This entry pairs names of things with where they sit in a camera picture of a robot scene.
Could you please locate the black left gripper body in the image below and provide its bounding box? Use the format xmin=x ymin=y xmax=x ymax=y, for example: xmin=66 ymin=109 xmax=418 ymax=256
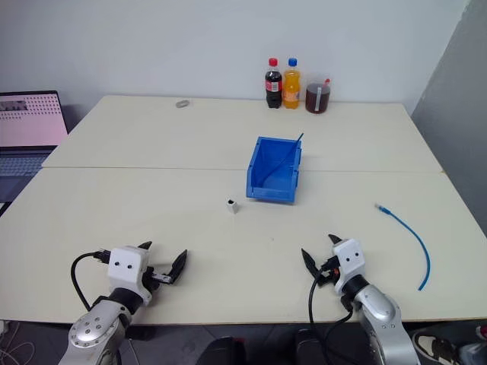
xmin=141 ymin=266 xmax=173 ymax=296

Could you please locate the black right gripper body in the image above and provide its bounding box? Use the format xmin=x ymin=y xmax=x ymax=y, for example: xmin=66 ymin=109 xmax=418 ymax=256
xmin=315 ymin=256 xmax=341 ymax=288

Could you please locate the blue plastic storage bin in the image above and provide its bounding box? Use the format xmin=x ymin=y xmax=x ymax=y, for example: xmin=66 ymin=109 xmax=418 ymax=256
xmin=245 ymin=135 xmax=304 ymax=207

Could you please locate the black and white shoe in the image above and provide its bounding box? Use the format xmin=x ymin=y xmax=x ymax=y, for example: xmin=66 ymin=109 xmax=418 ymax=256
xmin=412 ymin=329 xmax=460 ymax=364

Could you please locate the clear cup dark liquid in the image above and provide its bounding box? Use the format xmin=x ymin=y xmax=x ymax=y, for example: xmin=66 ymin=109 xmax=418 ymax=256
xmin=304 ymin=78 xmax=333 ymax=116

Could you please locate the white stick red tip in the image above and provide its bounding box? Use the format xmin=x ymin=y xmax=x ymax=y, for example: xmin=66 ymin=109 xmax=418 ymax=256
xmin=314 ymin=78 xmax=332 ymax=112

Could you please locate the orange soda bottle blue cap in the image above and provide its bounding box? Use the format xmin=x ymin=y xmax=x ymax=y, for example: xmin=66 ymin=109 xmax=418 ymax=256
xmin=282 ymin=57 xmax=303 ymax=110

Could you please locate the cola bottle red cap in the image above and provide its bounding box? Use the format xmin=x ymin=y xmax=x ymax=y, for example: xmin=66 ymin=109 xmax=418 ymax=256
xmin=264 ymin=57 xmax=284 ymax=110

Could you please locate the open laptop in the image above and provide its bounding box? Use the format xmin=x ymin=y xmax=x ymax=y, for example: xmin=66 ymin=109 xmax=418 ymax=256
xmin=0 ymin=90 xmax=70 ymax=203

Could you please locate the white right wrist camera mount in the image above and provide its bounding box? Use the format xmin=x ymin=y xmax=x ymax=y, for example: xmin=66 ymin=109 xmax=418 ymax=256
xmin=332 ymin=238 xmax=368 ymax=294

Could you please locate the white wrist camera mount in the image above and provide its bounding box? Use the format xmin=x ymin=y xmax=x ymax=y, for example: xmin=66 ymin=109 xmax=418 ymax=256
xmin=107 ymin=246 xmax=154 ymax=306
xmin=332 ymin=238 xmax=368 ymax=294

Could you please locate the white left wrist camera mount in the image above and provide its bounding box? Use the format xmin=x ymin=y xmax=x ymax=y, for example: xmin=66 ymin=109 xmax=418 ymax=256
xmin=107 ymin=246 xmax=154 ymax=306

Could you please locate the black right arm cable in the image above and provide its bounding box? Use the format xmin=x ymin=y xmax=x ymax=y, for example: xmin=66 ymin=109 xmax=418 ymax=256
xmin=308 ymin=262 xmax=356 ymax=365

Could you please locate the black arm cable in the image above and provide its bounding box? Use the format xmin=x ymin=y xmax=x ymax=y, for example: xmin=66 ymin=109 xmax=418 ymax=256
xmin=308 ymin=262 xmax=356 ymax=365
xmin=70 ymin=249 xmax=112 ymax=311

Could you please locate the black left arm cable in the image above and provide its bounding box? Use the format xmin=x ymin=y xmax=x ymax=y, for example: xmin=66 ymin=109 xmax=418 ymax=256
xmin=70 ymin=249 xmax=112 ymax=311

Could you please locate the thin blue cable piece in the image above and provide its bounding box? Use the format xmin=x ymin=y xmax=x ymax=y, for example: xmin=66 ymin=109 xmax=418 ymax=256
xmin=262 ymin=131 xmax=306 ymax=184

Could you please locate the white floor cable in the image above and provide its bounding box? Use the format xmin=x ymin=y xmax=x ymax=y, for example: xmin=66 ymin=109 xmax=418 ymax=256
xmin=0 ymin=321 xmax=37 ymax=365

